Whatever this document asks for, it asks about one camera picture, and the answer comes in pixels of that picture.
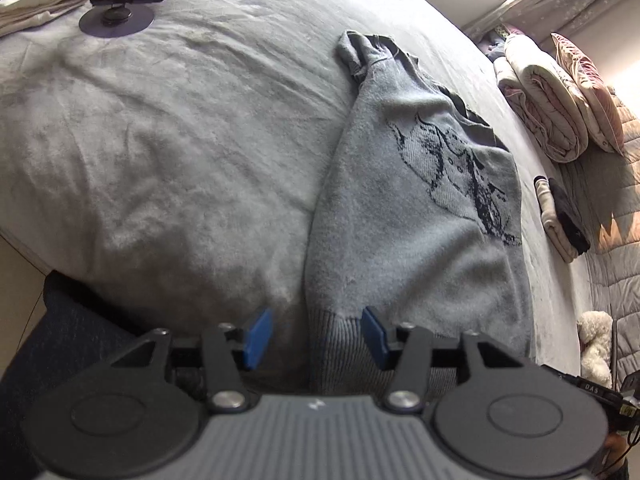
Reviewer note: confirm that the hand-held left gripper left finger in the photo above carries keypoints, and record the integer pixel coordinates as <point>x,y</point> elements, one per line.
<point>257,337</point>

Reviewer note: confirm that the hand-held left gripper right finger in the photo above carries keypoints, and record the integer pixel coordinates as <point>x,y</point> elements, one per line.
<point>375,337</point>

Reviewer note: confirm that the grey knit sweater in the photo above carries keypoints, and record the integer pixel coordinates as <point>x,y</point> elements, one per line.
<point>410,220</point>

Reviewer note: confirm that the rolled white and black clothes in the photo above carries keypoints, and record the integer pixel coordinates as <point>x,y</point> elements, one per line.
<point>550,225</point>

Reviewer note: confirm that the white plush toy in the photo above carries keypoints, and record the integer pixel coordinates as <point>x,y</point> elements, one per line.
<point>595,345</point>

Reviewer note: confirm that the grey quilted headboard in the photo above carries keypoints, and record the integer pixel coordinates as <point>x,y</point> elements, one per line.
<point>615,240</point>

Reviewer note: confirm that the folded black cloth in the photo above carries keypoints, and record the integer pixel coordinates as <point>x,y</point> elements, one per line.
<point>570,215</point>

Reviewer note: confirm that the person's dark blue clothing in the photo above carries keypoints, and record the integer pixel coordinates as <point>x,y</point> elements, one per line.
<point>65,330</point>

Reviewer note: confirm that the folded pink white quilt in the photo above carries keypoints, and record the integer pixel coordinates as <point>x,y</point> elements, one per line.
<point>545,105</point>

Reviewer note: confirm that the pink pillow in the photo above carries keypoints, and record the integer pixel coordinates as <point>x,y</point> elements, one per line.
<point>592,95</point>

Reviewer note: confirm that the small printed cloth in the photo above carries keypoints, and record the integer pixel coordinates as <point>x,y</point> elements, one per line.
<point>500,42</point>

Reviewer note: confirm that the round grey phone stand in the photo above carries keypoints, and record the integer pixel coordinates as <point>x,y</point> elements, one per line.
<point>135,22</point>

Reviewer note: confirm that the pale patterned curtain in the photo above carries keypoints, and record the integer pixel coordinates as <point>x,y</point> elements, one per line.
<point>550,5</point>

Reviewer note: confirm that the cream folded garment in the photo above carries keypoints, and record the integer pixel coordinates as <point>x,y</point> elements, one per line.
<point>35,7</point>

